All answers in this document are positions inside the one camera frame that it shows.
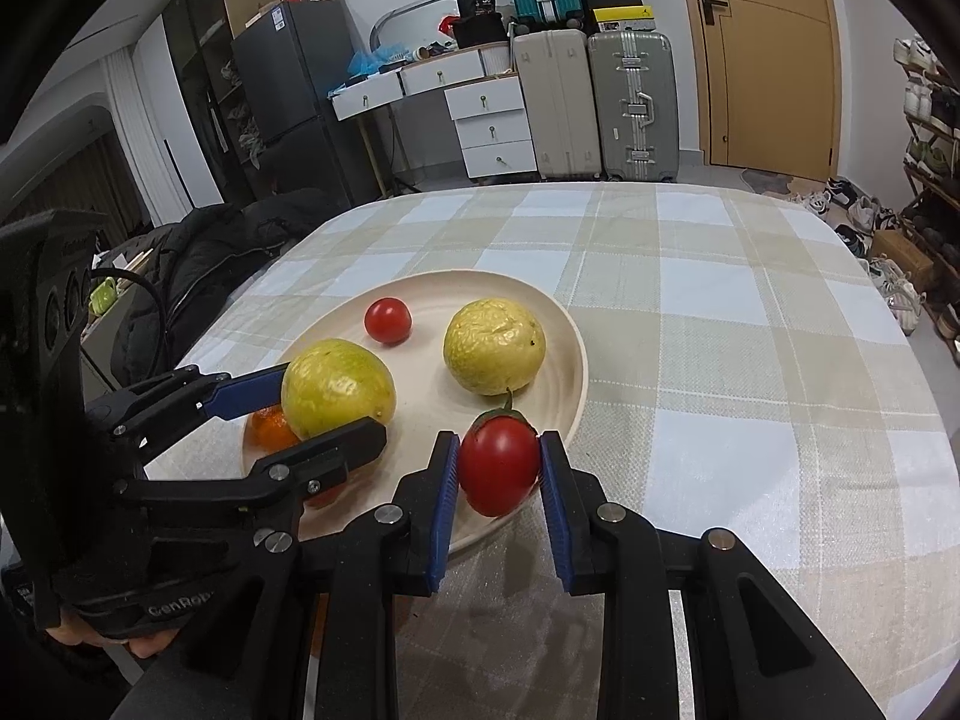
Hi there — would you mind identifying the black cable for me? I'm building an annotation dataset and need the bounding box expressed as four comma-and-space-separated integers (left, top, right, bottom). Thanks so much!
89, 266, 170, 377

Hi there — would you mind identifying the cream round plate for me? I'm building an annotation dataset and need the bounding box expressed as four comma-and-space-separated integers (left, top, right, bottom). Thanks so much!
280, 270, 589, 539

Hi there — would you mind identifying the yellow-green guava front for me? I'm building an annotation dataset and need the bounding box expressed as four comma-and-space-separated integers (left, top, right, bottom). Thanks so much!
443, 298, 547, 397

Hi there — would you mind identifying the silver aluminium suitcase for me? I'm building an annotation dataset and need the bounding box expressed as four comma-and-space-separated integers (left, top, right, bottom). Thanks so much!
587, 31, 680, 182

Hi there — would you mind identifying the yellow guava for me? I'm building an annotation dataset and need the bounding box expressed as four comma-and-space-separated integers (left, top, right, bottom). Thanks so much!
280, 338, 397, 440

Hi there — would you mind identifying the wooden shoe rack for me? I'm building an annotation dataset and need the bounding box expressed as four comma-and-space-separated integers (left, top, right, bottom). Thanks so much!
892, 36, 958, 362

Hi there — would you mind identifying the black refrigerator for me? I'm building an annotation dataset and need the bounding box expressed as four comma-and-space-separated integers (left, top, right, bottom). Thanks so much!
231, 0, 381, 208

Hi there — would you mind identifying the beige suitcase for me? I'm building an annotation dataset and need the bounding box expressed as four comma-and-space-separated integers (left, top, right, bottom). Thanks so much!
512, 29, 602, 179

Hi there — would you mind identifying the checked beige tablecloth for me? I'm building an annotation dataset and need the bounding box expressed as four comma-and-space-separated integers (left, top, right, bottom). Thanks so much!
189, 184, 958, 718

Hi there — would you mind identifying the orange mandarin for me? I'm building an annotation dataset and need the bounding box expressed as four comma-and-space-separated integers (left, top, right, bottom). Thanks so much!
304, 483, 348, 509
247, 405, 299, 455

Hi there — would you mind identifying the white drawer desk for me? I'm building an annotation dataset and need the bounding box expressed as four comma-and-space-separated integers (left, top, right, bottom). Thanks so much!
329, 41, 537, 181

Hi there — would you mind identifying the person's left hand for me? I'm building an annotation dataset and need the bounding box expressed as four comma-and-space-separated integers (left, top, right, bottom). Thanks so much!
44, 620, 179, 662

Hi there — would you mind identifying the red tomato with stem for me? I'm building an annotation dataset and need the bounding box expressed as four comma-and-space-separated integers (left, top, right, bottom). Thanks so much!
457, 392, 540, 518

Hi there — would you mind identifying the black jacket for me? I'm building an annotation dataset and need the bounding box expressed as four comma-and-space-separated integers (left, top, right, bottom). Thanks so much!
110, 188, 350, 387

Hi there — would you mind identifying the red tomato front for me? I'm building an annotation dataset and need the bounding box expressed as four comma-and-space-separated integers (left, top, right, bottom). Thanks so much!
363, 298, 412, 346

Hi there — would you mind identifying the wooden door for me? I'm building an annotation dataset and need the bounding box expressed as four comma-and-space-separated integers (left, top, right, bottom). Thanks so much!
685, 0, 839, 181

